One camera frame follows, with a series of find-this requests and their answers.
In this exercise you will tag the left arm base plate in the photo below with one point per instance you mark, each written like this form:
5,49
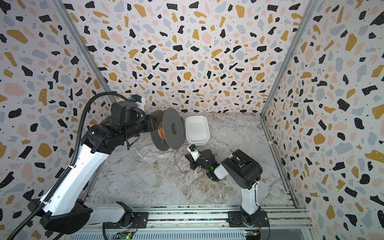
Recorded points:
137,220

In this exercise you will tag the left frame post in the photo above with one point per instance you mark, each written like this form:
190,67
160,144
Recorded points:
75,71

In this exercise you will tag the frame post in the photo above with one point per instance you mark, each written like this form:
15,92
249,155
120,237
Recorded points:
75,71
290,54

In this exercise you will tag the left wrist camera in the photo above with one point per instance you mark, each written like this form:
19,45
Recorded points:
140,101

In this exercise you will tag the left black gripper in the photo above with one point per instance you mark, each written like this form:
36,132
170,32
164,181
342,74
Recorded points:
151,118

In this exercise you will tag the right frame post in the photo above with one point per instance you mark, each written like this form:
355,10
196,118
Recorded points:
290,54

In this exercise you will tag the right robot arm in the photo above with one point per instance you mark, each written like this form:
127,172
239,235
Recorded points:
245,171

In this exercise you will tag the grey cable spool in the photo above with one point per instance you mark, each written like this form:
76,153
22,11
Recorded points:
170,130

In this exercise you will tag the white plastic bin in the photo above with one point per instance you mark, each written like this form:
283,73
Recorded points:
197,130

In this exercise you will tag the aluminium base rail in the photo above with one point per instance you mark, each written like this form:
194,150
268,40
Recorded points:
206,223

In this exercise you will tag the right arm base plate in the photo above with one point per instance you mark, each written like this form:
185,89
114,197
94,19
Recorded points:
237,219

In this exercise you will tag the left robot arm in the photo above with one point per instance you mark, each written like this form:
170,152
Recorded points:
60,209

